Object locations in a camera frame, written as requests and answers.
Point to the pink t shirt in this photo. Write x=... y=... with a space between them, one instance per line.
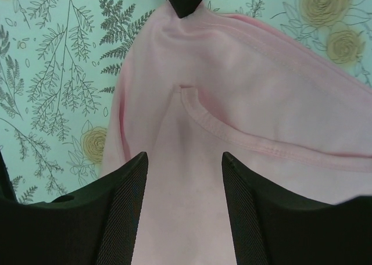
x=191 y=89

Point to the floral patterned table mat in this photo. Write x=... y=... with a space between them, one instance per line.
x=60 y=60

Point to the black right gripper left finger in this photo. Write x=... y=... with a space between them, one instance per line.
x=96 y=224

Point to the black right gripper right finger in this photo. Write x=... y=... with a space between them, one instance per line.
x=272 y=225

